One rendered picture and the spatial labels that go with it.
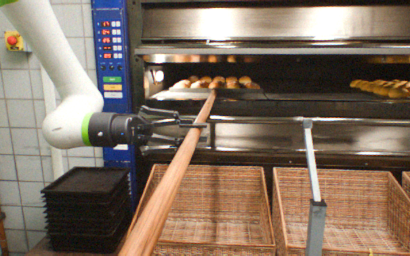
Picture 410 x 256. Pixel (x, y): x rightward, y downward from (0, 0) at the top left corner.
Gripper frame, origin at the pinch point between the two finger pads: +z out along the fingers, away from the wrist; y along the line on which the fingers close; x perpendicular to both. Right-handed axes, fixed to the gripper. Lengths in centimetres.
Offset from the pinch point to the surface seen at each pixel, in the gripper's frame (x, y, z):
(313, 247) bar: -10, 39, 36
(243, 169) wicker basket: -67, 35, 17
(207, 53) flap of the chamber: -56, -20, -1
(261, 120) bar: -32.8, 3.2, 20.6
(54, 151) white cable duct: -69, 30, -82
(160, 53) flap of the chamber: -56, -20, -21
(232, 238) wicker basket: -46, 61, 12
